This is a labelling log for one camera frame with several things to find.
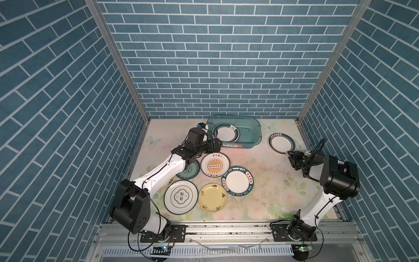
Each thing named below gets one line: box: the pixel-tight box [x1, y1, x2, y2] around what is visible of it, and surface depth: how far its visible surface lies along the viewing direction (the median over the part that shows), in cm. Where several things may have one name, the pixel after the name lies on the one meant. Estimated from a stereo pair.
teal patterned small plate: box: [176, 159, 201, 180], surface depth 95 cm
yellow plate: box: [198, 182, 229, 213], surface depth 85 cm
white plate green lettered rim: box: [221, 165, 254, 198], surface depth 92 cm
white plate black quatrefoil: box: [163, 180, 199, 216], surface depth 86 cm
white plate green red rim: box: [211, 122, 241, 144], surface depth 114 cm
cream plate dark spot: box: [156, 174, 180, 195], surface depth 88 cm
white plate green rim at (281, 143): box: [267, 132, 297, 155], surface depth 110 cm
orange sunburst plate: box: [200, 151, 231, 178], surface depth 98 cm
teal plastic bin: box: [206, 115, 262, 150], surface depth 114 cm
